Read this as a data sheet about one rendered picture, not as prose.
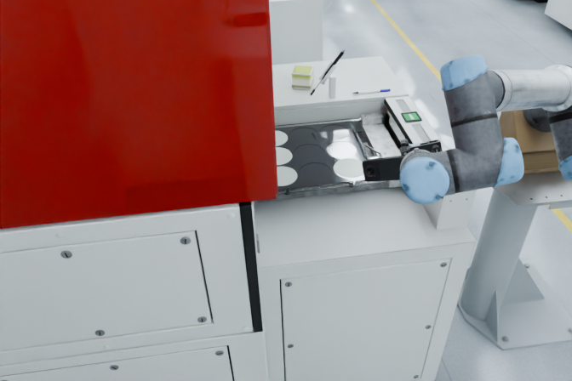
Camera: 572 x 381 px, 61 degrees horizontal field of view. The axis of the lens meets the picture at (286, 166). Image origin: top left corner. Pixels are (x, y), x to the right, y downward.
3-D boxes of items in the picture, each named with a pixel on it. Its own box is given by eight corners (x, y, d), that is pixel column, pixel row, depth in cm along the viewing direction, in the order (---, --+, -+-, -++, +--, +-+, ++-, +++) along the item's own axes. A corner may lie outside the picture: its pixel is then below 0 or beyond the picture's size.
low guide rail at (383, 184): (257, 202, 154) (256, 195, 153) (256, 198, 156) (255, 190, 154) (409, 185, 159) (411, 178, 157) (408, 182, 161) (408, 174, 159)
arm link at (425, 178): (459, 201, 78) (404, 211, 80) (451, 188, 88) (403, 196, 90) (449, 154, 77) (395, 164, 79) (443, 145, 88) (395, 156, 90)
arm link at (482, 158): (514, 112, 77) (443, 127, 79) (529, 182, 76) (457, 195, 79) (505, 117, 84) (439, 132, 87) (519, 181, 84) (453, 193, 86)
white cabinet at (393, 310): (270, 417, 182) (257, 270, 133) (250, 235, 258) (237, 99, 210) (436, 393, 188) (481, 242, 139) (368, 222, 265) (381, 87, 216)
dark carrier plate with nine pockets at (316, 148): (262, 192, 147) (262, 190, 146) (253, 131, 174) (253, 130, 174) (374, 180, 150) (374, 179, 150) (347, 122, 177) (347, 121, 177)
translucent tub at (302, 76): (291, 89, 184) (290, 73, 180) (294, 80, 190) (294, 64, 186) (311, 91, 182) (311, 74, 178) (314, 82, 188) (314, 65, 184)
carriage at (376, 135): (388, 188, 154) (390, 180, 152) (359, 127, 183) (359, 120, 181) (413, 184, 154) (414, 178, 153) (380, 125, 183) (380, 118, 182)
